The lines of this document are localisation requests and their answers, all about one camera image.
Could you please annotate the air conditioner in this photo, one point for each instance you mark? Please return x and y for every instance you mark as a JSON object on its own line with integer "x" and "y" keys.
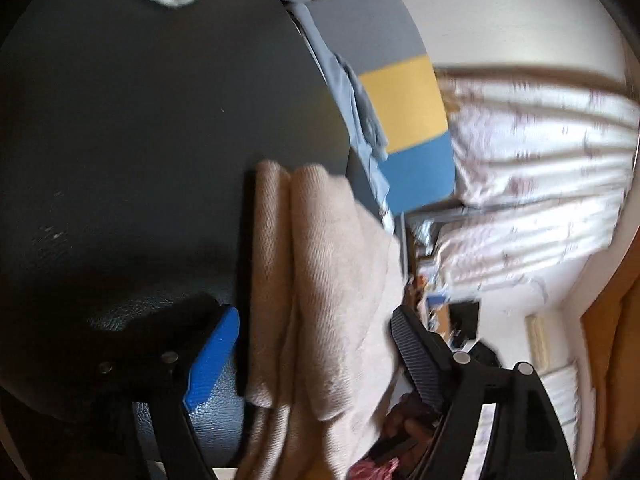
{"x": 537, "y": 340}

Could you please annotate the grey-blue garment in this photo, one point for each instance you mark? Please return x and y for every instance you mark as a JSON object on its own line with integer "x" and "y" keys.
{"x": 360, "y": 110}

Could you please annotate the beige knit sweater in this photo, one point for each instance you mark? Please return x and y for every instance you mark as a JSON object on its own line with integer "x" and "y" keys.
{"x": 320, "y": 285}

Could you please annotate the floral curtain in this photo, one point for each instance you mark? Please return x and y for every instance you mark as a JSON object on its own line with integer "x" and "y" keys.
{"x": 525, "y": 150}

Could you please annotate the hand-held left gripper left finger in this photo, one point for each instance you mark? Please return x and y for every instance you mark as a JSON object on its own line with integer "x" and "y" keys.
{"x": 215, "y": 355}

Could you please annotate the silver foil bag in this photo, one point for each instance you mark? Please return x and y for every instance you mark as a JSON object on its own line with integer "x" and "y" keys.
{"x": 422, "y": 235}

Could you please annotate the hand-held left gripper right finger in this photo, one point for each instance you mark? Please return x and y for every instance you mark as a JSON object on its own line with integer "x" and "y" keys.
{"x": 415, "y": 355}

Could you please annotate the person's right hand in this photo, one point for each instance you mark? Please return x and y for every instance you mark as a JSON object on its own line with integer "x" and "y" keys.
{"x": 417, "y": 430}

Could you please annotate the black monitor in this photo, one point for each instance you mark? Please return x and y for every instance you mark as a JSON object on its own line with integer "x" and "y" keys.
{"x": 464, "y": 317}

